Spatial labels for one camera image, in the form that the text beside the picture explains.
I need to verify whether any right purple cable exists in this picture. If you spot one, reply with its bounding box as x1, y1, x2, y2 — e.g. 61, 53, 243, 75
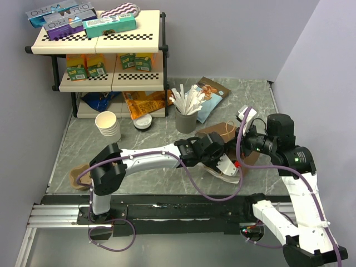
235, 106, 343, 267

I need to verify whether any aluminium rail frame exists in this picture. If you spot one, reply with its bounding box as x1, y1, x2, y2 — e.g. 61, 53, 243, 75
13, 180, 334, 267

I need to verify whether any purple O-R-O box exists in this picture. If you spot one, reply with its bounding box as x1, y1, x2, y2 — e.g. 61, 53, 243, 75
43, 10, 97, 41

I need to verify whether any stack of white cup lids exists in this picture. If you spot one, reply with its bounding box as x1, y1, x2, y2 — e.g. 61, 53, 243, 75
133, 113, 152, 131

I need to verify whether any green orange box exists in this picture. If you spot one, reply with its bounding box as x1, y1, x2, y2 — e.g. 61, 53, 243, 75
86, 53, 106, 77
66, 54, 87, 81
118, 53, 136, 70
134, 53, 154, 72

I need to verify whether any orange snack bag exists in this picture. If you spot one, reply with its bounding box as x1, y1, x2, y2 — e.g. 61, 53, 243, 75
122, 91, 166, 120

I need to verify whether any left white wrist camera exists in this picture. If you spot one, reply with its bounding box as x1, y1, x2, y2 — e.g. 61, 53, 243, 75
216, 154, 239, 176

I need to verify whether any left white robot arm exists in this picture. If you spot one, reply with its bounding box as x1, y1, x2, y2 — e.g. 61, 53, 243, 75
90, 132, 236, 224

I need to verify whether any grey straw holder cup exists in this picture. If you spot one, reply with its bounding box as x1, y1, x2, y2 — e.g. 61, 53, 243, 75
175, 108, 198, 134

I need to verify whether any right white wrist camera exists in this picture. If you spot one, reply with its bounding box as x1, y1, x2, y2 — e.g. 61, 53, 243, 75
236, 105, 257, 136

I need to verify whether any light blue nut bag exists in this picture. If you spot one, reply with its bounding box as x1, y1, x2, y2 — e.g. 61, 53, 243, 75
196, 77, 231, 123

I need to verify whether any cream checkered shelf rack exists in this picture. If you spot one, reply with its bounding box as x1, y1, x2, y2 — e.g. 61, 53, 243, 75
25, 10, 169, 118

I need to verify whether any purple cable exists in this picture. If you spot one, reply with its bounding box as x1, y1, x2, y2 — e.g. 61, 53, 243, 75
235, 106, 343, 267
76, 151, 244, 253

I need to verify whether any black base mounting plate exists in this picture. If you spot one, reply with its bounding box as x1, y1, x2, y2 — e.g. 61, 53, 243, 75
77, 195, 255, 237

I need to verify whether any brown paper takeout bag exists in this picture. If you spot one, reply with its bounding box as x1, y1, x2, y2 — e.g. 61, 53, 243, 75
194, 120, 261, 184

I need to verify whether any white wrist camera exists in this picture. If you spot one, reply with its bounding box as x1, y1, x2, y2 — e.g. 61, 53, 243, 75
236, 105, 257, 136
216, 154, 239, 176

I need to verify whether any green orange box far left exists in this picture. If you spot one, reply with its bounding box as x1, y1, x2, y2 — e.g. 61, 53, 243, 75
66, 54, 87, 81

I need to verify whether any stack of white paper cups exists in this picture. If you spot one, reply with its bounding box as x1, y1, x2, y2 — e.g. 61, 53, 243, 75
95, 111, 121, 143

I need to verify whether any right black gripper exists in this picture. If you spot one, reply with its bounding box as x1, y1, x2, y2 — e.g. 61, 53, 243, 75
226, 120, 275, 157

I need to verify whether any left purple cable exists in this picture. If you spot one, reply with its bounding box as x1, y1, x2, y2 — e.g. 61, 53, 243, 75
76, 151, 244, 253

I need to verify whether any purple white wavy pouch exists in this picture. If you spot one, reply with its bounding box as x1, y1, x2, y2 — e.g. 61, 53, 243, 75
100, 2, 140, 18

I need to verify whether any teal carton box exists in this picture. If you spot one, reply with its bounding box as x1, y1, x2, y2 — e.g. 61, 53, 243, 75
83, 13, 137, 38

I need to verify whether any brown cardboard cup carrier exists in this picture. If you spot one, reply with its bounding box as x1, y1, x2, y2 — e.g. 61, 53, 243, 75
68, 163, 93, 191

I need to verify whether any dark blue snack bag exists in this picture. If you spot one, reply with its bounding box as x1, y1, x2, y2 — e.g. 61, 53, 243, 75
81, 91, 121, 112

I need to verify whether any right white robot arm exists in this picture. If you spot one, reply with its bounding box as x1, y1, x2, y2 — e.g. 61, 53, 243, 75
236, 107, 348, 266

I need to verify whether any blue O-R-O box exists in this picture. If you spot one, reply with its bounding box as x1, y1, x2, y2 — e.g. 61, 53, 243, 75
26, 1, 96, 28

